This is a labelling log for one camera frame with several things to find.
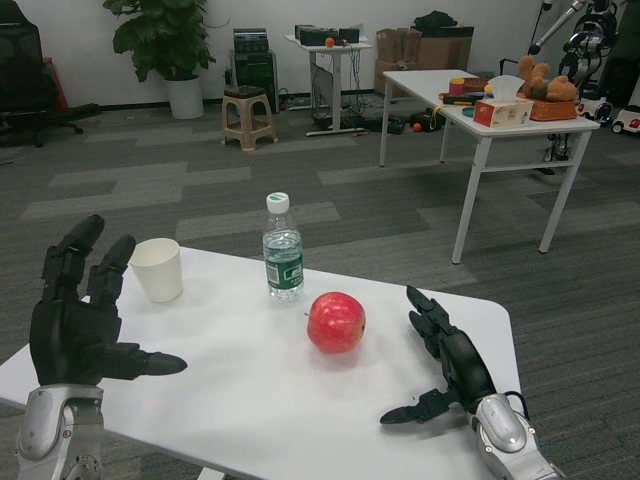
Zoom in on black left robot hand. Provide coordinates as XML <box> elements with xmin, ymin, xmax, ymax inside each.
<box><xmin>28</xmin><ymin>214</ymin><xmax>189</xmax><ymax>387</ymax></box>

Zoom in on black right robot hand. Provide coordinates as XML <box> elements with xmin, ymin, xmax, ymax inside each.
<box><xmin>378</xmin><ymin>284</ymin><xmax>499</xmax><ymax>426</ymax></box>

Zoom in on red apple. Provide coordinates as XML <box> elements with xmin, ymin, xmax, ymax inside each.
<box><xmin>304</xmin><ymin>291</ymin><xmax>367</xmax><ymax>355</ymax></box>

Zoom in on white paper cup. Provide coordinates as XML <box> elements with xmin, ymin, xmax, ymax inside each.
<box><xmin>128</xmin><ymin>237</ymin><xmax>184</xmax><ymax>304</ymax></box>

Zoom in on clear plastic water bottle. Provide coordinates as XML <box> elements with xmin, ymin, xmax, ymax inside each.
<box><xmin>262</xmin><ymin>191</ymin><xmax>306</xmax><ymax>302</ymax></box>

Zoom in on white long table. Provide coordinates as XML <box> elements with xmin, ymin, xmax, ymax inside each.
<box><xmin>378</xmin><ymin>69</ymin><xmax>601</xmax><ymax>265</ymax></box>

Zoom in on black office chair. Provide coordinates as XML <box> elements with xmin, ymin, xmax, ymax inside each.
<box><xmin>0</xmin><ymin>0</ymin><xmax>101</xmax><ymax>149</ymax></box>

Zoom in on orange white tissue box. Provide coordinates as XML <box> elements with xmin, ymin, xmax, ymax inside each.
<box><xmin>472</xmin><ymin>75</ymin><xmax>535</xmax><ymax>129</ymax></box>

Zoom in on colourful toy pile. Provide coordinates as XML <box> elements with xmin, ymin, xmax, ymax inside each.
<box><xmin>437</xmin><ymin>76</ymin><xmax>493</xmax><ymax>108</ymax></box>

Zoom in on orange woven basket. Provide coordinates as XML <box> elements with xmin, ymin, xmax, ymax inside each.
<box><xmin>528</xmin><ymin>97</ymin><xmax>579</xmax><ymax>122</ymax></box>

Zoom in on beige plastic stool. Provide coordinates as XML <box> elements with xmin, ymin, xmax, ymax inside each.
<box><xmin>220</xmin><ymin>84</ymin><xmax>279</xmax><ymax>152</ymax></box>

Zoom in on brown teddy bear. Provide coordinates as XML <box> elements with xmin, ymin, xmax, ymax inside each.
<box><xmin>517</xmin><ymin>54</ymin><xmax>578</xmax><ymax>103</ymax></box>

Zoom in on white toy car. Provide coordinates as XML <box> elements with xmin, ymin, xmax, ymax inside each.
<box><xmin>610</xmin><ymin>104</ymin><xmax>640</xmax><ymax>136</ymax></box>

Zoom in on brown cardboard boxes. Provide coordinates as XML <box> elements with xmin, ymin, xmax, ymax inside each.
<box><xmin>374</xmin><ymin>25</ymin><xmax>475</xmax><ymax>99</ymax></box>

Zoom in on large green potted plant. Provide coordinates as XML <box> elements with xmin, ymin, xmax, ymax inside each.
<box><xmin>101</xmin><ymin>0</ymin><xmax>217</xmax><ymax>120</ymax></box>

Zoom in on small white standing desk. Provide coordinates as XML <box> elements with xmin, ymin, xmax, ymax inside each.
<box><xmin>283</xmin><ymin>33</ymin><xmax>374</xmax><ymax>138</ymax></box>

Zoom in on black green equipment case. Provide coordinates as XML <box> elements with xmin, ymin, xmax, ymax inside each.
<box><xmin>229</xmin><ymin>27</ymin><xmax>280</xmax><ymax>115</ymax></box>

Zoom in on black bag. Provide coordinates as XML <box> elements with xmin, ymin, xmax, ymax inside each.
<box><xmin>412</xmin><ymin>10</ymin><xmax>475</xmax><ymax>39</ymax></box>

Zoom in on silver black humanoid robot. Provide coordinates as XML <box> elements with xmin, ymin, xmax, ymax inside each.
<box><xmin>527</xmin><ymin>0</ymin><xmax>621</xmax><ymax>176</ymax></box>

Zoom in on black devices on desk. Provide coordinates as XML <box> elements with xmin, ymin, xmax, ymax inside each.
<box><xmin>293</xmin><ymin>23</ymin><xmax>361</xmax><ymax>47</ymax></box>

